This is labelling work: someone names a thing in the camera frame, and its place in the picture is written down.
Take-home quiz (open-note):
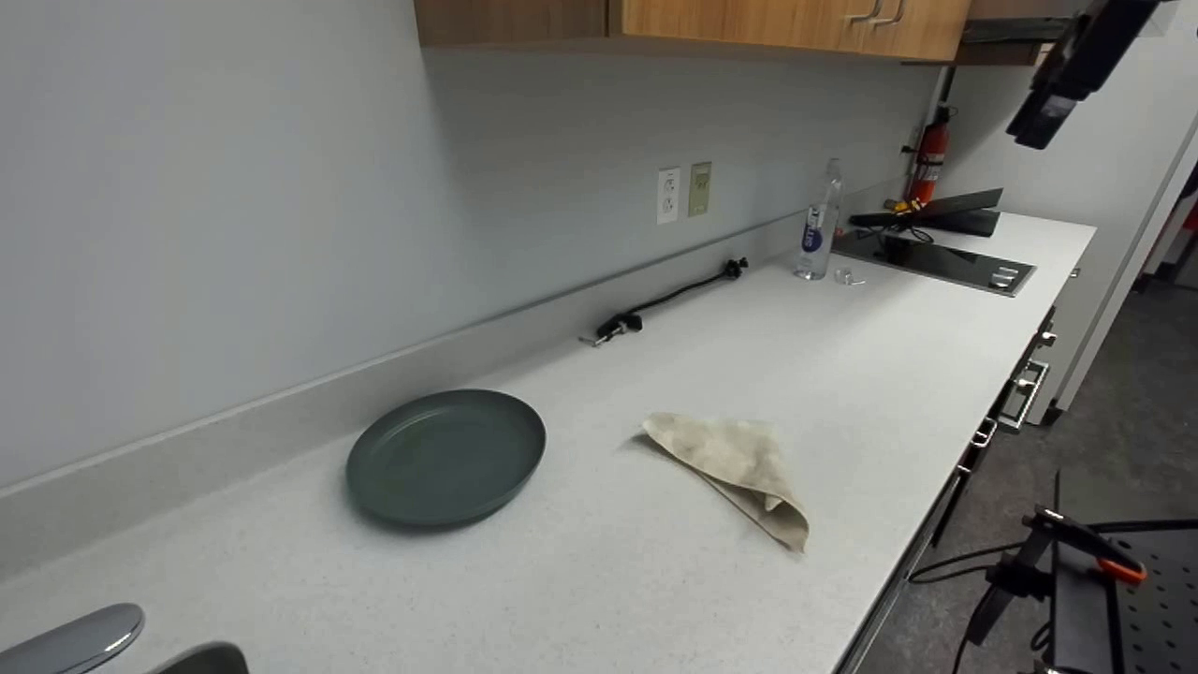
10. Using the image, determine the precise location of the black perforated mounting table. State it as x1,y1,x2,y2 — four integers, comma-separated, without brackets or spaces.
1050,521,1198,674

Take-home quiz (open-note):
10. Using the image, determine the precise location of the orange handled black clamp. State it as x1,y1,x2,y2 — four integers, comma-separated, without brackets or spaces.
969,505,1155,646

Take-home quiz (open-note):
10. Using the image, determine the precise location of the sink basin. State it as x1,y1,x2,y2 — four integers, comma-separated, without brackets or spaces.
153,640,254,674

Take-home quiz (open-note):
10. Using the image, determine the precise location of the beige stained cloth towel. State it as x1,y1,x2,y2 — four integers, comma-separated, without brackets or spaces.
636,410,818,556

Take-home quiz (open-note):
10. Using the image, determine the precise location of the white wall power outlet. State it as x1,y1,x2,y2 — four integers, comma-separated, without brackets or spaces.
654,168,687,228

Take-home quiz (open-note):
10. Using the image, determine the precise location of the black cable on countertop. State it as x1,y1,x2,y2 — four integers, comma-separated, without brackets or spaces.
587,256,753,349

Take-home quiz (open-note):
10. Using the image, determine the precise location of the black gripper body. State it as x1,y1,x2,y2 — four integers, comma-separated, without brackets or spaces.
1004,0,1165,152

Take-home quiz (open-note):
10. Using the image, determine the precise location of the grey metal faucet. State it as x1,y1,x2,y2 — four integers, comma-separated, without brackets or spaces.
0,600,149,674

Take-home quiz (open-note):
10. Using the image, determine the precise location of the clear plastic water bottle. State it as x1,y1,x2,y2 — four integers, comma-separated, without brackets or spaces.
795,157,845,284

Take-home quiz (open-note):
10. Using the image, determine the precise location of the black floor cable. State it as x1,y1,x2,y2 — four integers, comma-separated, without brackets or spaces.
906,534,1039,590

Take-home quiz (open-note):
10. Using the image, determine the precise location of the black folded angled board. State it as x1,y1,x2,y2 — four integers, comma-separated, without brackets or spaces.
845,187,1009,239

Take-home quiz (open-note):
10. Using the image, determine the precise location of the dark green round plate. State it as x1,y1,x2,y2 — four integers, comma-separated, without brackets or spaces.
345,384,552,534

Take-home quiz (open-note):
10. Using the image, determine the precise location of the wooden wall cabinet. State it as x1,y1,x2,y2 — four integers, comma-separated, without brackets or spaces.
413,0,975,68

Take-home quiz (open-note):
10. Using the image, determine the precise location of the flat black tray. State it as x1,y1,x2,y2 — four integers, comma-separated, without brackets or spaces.
833,228,1039,298

